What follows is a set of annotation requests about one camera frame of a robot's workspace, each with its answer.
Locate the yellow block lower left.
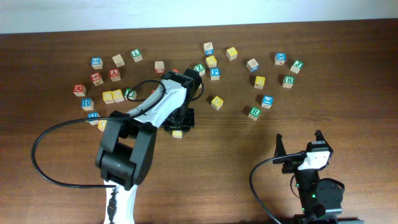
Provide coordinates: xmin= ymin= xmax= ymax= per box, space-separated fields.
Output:
xmin=98 ymin=120 xmax=107 ymax=131

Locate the red 6 block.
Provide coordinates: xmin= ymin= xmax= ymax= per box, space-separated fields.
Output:
xmin=90 ymin=72 xmax=103 ymax=86

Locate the green Z block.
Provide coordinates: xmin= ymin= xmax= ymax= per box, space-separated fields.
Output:
xmin=193 ymin=63 xmax=205 ymax=76

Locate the yellow top block far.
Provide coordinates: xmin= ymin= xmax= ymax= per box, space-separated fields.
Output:
xmin=226 ymin=47 xmax=238 ymax=60

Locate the red side block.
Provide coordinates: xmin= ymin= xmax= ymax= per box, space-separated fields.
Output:
xmin=154 ymin=61 xmax=165 ymax=73

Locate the blue H block lower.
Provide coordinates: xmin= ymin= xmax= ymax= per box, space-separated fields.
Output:
xmin=87 ymin=111 xmax=101 ymax=126

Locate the blue L block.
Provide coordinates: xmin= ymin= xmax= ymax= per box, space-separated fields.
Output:
xmin=261 ymin=95 xmax=274 ymax=109

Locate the yellow block with pencil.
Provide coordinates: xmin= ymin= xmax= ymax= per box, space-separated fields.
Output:
xmin=254 ymin=76 xmax=266 ymax=89

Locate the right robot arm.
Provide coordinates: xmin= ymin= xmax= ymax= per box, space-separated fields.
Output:
xmin=273 ymin=130 xmax=345 ymax=223

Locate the blue P block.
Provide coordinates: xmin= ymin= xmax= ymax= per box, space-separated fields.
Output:
xmin=210 ymin=68 xmax=221 ymax=80

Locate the green V block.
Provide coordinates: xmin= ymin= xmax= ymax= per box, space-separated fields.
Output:
xmin=124 ymin=88 xmax=137 ymax=101

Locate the yellow block right pair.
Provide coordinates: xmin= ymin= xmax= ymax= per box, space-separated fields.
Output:
xmin=111 ymin=89 xmax=125 ymax=103

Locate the red A block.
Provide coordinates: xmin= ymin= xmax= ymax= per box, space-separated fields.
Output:
xmin=109 ymin=68 xmax=121 ymax=82

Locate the yellow block with umbrella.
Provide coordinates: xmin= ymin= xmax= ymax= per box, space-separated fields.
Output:
xmin=211 ymin=96 xmax=224 ymax=110

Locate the green J block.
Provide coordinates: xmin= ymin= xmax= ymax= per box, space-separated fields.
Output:
xmin=290 ymin=60 xmax=303 ymax=74

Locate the blue h block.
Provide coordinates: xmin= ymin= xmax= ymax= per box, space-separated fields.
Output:
xmin=87 ymin=111 xmax=101 ymax=126
xmin=81 ymin=98 xmax=94 ymax=111

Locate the blue X block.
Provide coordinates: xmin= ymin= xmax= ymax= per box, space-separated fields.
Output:
xmin=274 ymin=52 xmax=287 ymax=65

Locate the blue D block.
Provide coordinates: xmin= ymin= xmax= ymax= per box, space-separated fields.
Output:
xmin=246 ymin=58 xmax=259 ymax=72

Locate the blue side block far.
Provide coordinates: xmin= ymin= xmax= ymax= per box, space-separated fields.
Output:
xmin=203 ymin=42 xmax=214 ymax=56

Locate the yellow block left pair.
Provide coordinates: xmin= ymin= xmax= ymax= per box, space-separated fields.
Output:
xmin=102 ymin=91 xmax=114 ymax=104

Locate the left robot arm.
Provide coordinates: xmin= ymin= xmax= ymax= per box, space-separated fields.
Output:
xmin=95 ymin=68 xmax=202 ymax=223

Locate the red M block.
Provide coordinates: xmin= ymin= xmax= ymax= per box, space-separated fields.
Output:
xmin=73 ymin=85 xmax=86 ymax=96

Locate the blue H block upper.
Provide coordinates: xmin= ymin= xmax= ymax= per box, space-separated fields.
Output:
xmin=81 ymin=98 xmax=94 ymax=111

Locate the yellow C block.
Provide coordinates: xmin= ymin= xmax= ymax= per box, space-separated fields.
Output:
xmin=172 ymin=130 xmax=183 ymax=139

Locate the yellow block pair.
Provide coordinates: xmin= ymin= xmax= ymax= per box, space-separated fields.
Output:
xmin=102 ymin=91 xmax=114 ymax=104
xmin=111 ymin=89 xmax=125 ymax=103

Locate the plain wooden block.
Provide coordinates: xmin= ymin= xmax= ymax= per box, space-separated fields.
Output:
xmin=112 ymin=54 xmax=125 ymax=68

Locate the yellow block behind P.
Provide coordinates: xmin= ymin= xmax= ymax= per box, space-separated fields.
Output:
xmin=205 ymin=55 xmax=217 ymax=69

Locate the green L block far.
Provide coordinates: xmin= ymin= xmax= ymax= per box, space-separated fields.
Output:
xmin=131 ymin=49 xmax=143 ymax=62

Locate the blue S block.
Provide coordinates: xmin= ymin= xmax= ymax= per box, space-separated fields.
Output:
xmin=91 ymin=57 xmax=103 ymax=70

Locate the green r block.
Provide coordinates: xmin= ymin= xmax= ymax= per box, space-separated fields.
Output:
xmin=248 ymin=106 xmax=261 ymax=121
xmin=282 ymin=75 xmax=295 ymax=88

